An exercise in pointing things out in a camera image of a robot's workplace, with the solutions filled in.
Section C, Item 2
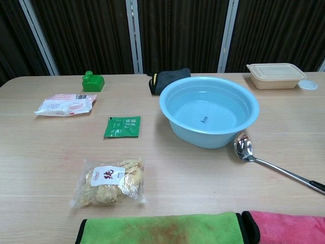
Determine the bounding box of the white pink snack packet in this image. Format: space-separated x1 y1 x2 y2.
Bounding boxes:
34 93 98 117

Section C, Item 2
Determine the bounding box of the pink microfiber cloth black trim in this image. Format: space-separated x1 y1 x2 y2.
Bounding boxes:
241 210 325 244

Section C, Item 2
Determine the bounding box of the stainless steel ladle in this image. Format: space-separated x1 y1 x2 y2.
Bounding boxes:
233 132 325 196

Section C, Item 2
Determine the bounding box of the green sachet packet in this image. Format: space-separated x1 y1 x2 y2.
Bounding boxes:
103 115 141 139

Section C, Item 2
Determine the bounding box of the green microfiber cloth black trim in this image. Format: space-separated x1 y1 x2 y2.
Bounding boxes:
75 211 245 244

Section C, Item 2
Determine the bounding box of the dark grey folded cloth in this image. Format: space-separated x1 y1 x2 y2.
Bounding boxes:
147 67 191 96

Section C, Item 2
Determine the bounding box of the white round lid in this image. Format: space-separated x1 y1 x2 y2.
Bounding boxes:
297 79 318 90

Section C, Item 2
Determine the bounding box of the clear bag of chips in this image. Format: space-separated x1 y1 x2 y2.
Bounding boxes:
69 158 147 209

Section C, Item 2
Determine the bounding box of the light blue plastic basin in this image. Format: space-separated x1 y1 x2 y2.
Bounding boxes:
159 77 260 149

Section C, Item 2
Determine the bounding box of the green toy block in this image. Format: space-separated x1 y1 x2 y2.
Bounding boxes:
81 71 106 93

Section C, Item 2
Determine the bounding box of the beige lidded food container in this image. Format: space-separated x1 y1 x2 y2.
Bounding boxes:
246 63 308 90

